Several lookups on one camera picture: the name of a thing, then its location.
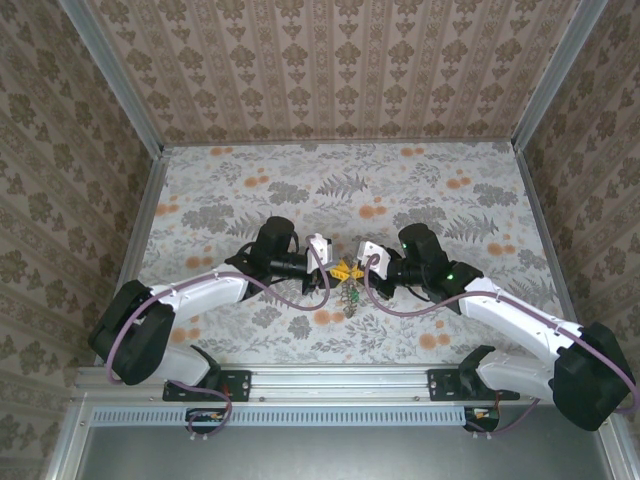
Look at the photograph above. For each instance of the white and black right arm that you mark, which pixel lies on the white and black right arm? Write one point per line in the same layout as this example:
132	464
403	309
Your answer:
515	320

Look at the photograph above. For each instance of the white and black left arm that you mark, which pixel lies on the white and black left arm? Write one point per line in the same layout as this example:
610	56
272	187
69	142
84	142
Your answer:
205	297

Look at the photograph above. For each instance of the black wiring connector box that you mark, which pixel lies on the black wiring connector box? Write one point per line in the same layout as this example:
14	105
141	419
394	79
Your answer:
482	417
205	420

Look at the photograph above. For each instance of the grey metal shelf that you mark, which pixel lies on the grey metal shelf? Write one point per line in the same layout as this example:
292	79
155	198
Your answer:
325	455

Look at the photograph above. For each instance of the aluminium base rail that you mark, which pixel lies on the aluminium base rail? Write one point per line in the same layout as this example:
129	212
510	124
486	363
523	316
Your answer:
340	385

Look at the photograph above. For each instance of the aluminium side rail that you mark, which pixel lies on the aluminium side rail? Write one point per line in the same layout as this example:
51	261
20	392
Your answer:
150	210
540	210

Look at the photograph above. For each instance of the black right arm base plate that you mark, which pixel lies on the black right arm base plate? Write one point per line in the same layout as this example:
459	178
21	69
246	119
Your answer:
442	385

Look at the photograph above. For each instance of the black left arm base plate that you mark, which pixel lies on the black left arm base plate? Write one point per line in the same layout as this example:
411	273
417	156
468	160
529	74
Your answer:
235	385

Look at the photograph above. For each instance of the aluminium corner post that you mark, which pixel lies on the aluminium corner post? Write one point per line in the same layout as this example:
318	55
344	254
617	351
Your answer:
110	70
555	75

